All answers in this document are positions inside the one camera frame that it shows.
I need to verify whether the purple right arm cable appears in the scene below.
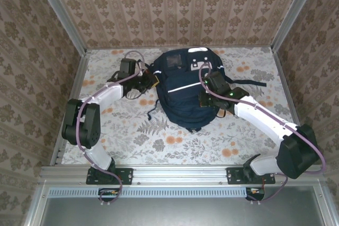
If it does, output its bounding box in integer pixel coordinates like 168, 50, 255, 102
198, 63, 327, 205

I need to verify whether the floral tablecloth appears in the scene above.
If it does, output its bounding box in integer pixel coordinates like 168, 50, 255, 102
61, 47, 311, 165

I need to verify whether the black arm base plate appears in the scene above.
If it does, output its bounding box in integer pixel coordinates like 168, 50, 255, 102
226, 167, 276, 185
86, 167, 134, 185

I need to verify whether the aluminium frame rail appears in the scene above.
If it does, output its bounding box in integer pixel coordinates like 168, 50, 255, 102
86, 45, 274, 51
39, 165, 325, 184
49, 50, 92, 166
272, 48, 315, 166

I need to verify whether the aluminium frame post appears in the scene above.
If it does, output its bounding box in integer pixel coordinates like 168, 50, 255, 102
270, 0, 323, 53
31, 0, 88, 56

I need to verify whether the grey slotted cable duct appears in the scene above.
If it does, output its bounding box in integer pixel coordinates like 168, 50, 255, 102
49, 187, 248, 198

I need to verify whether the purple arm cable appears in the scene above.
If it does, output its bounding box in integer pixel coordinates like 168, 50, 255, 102
75, 50, 146, 207
198, 63, 327, 205

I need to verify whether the small connector with orange wires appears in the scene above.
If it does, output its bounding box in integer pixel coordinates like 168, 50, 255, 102
245, 186, 267, 201
98, 187, 120, 202

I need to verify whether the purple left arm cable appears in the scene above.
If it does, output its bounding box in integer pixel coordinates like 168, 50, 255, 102
75, 50, 146, 207

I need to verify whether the grey metal sheet panel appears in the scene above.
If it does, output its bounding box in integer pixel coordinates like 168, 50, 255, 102
39, 186, 329, 226

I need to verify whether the navy blue backpack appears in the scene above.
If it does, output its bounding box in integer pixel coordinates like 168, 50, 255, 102
147, 47, 267, 133

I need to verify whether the thin black left gripper wire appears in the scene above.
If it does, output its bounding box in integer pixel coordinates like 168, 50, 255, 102
126, 89, 144, 100

